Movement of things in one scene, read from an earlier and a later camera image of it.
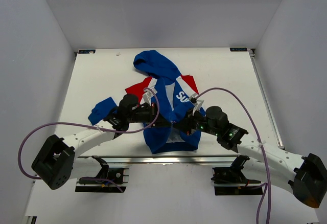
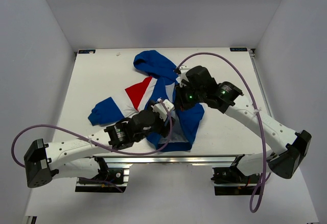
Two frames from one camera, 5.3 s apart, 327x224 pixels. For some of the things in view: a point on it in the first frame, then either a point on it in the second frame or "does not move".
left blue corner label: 86,51 does not move
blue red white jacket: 174,91 does not move
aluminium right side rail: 266,100 does not move
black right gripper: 186,125 -> 179,91
